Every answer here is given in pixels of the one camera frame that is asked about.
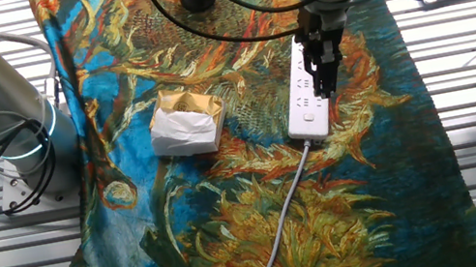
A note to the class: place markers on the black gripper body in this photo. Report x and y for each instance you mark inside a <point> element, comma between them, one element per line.
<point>317,33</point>

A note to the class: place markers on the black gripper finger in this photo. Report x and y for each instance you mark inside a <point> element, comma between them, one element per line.
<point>331,73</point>
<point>317,80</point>

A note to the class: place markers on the white power strip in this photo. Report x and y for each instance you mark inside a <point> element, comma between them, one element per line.
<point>308,116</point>

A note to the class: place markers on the gold white tissue pack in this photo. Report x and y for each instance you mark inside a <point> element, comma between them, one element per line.
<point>185,125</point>

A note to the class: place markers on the sunflower painting cloth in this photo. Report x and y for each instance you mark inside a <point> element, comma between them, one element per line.
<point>259,228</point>

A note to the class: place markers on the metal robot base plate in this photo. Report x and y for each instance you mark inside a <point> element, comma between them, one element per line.
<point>12,190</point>

